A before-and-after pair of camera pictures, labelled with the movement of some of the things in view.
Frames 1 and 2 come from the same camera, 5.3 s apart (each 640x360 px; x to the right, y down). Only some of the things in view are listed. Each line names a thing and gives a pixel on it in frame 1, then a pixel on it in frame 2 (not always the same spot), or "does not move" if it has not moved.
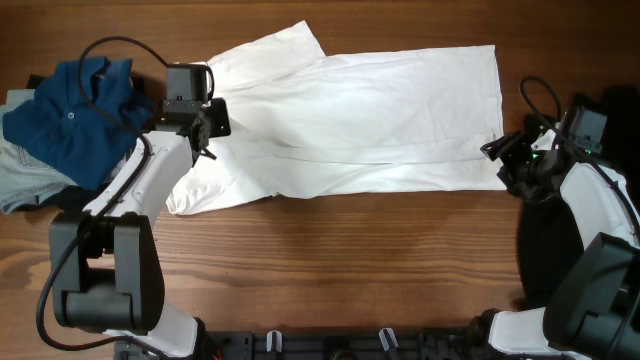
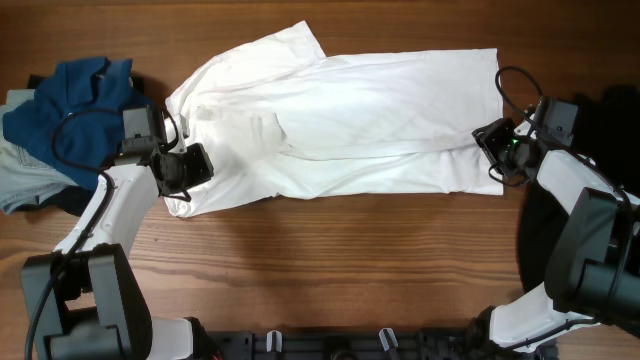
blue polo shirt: [82, 118] does not move
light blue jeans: [24, 179] does not move
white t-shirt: [303, 123] does not move
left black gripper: [220, 109] to [205, 169]
